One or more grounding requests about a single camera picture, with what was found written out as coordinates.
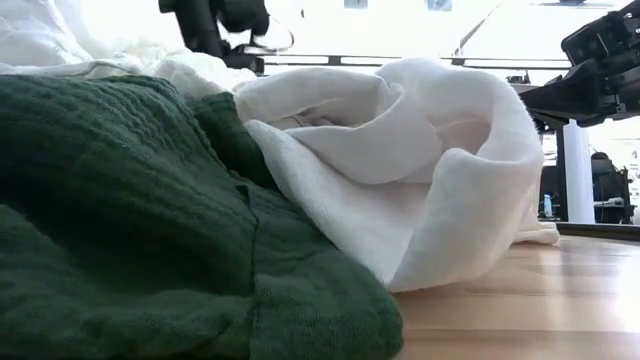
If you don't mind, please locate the white round pillar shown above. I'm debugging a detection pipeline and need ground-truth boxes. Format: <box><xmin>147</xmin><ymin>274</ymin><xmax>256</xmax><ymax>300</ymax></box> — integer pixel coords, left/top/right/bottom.
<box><xmin>562</xmin><ymin>118</ymin><xmax>597</xmax><ymax>225</ymax></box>

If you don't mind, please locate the dark green knit garment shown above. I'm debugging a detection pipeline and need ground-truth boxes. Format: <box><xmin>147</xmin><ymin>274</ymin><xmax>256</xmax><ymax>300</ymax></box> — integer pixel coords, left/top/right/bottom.
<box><xmin>0</xmin><ymin>73</ymin><xmax>405</xmax><ymax>360</ymax></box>

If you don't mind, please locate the thin slanted pole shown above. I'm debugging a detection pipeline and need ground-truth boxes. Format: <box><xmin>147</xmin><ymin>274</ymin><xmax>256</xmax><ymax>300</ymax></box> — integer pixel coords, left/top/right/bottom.
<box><xmin>451</xmin><ymin>3</ymin><xmax>503</xmax><ymax>57</ymax></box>

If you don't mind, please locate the black upright frame post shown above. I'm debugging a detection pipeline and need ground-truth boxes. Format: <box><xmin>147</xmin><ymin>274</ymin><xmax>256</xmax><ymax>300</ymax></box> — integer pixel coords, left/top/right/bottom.
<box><xmin>553</xmin><ymin>117</ymin><xmax>570</xmax><ymax>223</ymax></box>

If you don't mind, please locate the white soft cloth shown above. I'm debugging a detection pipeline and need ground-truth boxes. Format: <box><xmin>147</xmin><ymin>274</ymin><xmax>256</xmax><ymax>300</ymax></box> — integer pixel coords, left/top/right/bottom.
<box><xmin>232</xmin><ymin>56</ymin><xmax>561</xmax><ymax>294</ymax></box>

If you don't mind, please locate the black table edge strip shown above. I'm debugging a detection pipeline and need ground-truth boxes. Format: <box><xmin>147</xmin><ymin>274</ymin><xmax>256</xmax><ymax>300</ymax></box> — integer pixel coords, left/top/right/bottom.
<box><xmin>555</xmin><ymin>221</ymin><xmax>640</xmax><ymax>242</ymax></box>

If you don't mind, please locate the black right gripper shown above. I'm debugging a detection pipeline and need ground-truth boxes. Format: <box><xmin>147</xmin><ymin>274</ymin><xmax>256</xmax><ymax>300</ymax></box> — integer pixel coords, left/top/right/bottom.
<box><xmin>518</xmin><ymin>48</ymin><xmax>640</xmax><ymax>128</ymax></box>

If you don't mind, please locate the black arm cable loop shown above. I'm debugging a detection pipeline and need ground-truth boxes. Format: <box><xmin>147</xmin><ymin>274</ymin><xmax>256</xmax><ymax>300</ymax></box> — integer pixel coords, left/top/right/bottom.
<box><xmin>248</xmin><ymin>18</ymin><xmax>297</xmax><ymax>54</ymax></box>

